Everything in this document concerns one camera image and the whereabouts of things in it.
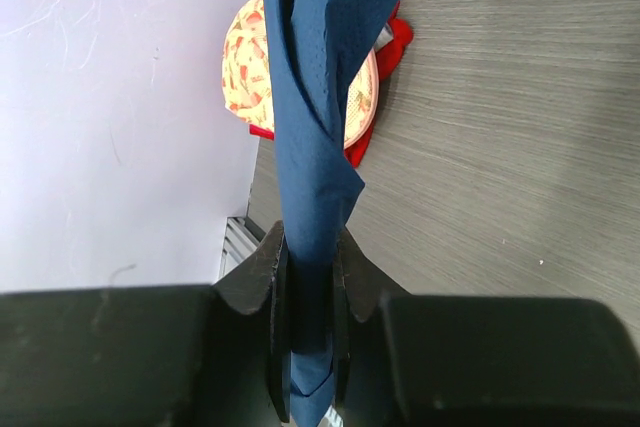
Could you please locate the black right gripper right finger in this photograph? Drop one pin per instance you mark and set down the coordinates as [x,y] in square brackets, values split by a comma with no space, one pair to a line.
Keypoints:
[402,359]

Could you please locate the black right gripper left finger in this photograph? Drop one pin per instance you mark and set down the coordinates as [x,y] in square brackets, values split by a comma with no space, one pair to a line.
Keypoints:
[184,355]

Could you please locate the blue paper napkin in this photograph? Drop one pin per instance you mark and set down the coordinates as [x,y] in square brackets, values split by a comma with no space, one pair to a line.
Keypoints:
[315,49]

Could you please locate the floral mesh laundry bag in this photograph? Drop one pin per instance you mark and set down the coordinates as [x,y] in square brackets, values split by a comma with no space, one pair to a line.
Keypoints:
[247,90]

